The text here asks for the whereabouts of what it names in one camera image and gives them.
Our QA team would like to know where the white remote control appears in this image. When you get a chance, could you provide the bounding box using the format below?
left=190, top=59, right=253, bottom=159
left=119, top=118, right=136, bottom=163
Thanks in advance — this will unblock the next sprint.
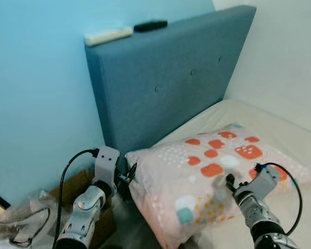
left=84, top=27, right=133, bottom=46

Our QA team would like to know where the pink pillow with orange print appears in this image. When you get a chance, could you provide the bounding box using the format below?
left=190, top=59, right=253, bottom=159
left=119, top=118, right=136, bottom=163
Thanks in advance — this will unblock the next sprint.
left=124, top=123, right=311, bottom=249

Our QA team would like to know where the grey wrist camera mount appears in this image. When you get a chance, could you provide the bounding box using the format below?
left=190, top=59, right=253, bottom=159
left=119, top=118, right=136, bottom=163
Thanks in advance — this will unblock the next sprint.
left=249, top=165, right=280, bottom=200
left=93, top=146, right=121, bottom=185

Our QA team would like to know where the teal upholstered headboard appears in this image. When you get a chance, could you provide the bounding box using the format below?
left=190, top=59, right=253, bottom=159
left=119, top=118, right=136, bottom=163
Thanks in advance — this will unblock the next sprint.
left=84, top=5, right=257, bottom=172

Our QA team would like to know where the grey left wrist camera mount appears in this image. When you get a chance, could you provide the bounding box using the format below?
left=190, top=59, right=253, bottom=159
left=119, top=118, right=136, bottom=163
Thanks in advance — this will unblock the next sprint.
left=93, top=146, right=121, bottom=185

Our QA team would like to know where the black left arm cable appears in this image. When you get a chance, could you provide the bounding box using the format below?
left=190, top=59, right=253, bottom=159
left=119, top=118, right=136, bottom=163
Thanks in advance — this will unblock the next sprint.
left=52, top=148, right=100, bottom=247

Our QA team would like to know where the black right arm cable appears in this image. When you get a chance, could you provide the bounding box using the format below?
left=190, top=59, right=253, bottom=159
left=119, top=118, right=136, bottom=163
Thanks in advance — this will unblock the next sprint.
left=254, top=162, right=304, bottom=237

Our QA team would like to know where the thin black cord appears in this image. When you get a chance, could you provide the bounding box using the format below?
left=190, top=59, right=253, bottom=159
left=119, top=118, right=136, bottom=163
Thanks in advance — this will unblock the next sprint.
left=0, top=207, right=51, bottom=244

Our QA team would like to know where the black remote control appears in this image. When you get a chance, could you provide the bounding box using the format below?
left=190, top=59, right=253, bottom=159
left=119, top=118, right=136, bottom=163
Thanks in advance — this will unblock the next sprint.
left=134, top=20, right=168, bottom=33

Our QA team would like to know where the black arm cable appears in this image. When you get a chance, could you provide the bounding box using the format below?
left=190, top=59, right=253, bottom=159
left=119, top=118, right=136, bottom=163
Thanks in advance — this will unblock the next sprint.
left=52, top=148, right=100, bottom=247
left=254, top=162, right=304, bottom=237

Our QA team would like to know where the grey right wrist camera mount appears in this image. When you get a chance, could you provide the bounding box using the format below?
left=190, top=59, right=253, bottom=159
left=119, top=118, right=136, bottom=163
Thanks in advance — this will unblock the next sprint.
left=249, top=165, right=280, bottom=200

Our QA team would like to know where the clear crumpled plastic bag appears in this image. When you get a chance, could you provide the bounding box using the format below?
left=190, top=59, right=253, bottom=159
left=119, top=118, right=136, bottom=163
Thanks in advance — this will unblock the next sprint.
left=0, top=189, right=58, bottom=244

